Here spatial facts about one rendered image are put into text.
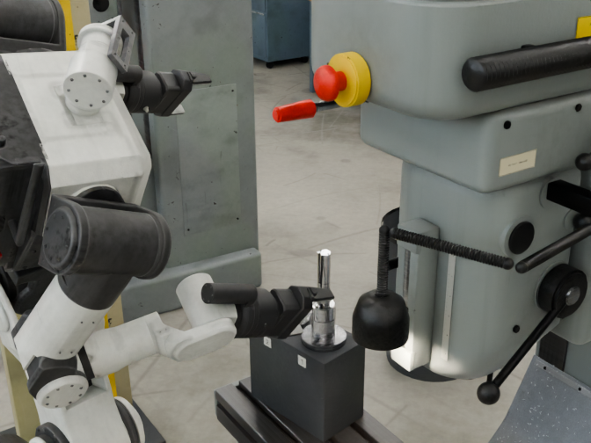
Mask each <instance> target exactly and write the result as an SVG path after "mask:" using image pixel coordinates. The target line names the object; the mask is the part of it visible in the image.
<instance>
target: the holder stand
mask: <svg viewBox="0 0 591 443"><path fill-rule="evenodd" d="M299 324H300V325H301V327H302V329H303V334H302V335H296V336H292V337H287V338H286V339H274V338H270V337H263V338H249V340H250V365H251V390H252V396H254V397H255V398H257V399H258V400H260V401H261V402H262V403H264V404H265V405H267V406H269V407H270V408H272V409H273V410H275V411H277V412H278V413H280V414H281V415H282V416H283V417H285V418H287V419H289V420H290V421H292V422H293V423H295V424H296V425H298V426H300V427H301V428H303V429H304V430H305V431H307V432H309V433H310V434H312V435H313V436H315V437H316V438H318V439H320V440H322V441H323V442H325V441H327V440H328V439H329V438H331V437H332V436H334V435H335V434H337V433H338V432H340V431H342V430H343V429H345V428H346V427H348V426H349V425H351V424H352V423H353V422H355V421H356V420H358V419H359V418H361V417H362V416H363V398H364V372H365V348H364V347H362V346H360V345H358V344H357V343H356V342H355V341H354V340H353V337H352V333H350V332H348V331H346V330H344V329H342V328H341V327H340V326H338V325H336V324H335V336H334V338H332V339H329V340H318V339H315V338H314V337H312V335H311V313H309V314H308V315H307V316H306V317H305V318H304V319H303V320H302V321H301V322H300V323H299Z"/></svg>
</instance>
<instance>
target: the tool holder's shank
mask: <svg viewBox="0 0 591 443"><path fill-rule="evenodd" d="M330 270H331V252H330V251H329V250H320V251H318V252H317V287H319V288H325V289H330ZM317 304H318V305H319V306H322V307H325V306H328V305H329V304H330V301H320V302H318V303H317Z"/></svg>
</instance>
